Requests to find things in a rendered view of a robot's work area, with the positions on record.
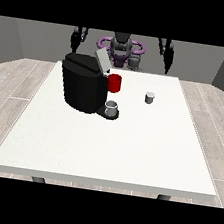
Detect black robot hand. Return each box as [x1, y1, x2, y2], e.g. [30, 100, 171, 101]
[153, 38, 176, 76]
[68, 26, 90, 57]

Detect pale grey machine lid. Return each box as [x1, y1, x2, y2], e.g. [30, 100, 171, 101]
[91, 46, 114, 75]

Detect black coffee machine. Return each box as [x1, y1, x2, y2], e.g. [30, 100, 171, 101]
[54, 51, 127, 121]

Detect small grey coffee pod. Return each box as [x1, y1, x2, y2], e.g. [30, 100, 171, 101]
[143, 91, 156, 106]

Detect red pod holder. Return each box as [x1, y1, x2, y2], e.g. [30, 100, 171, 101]
[105, 72, 123, 94]

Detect grey robot trunk purple rings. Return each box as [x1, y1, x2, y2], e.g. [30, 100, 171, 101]
[93, 29, 150, 74]

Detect small grey cup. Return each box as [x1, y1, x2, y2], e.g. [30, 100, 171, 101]
[104, 99, 120, 118]

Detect dark table leg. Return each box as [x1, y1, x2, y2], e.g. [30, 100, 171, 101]
[31, 176, 47, 184]
[156, 193, 172, 202]

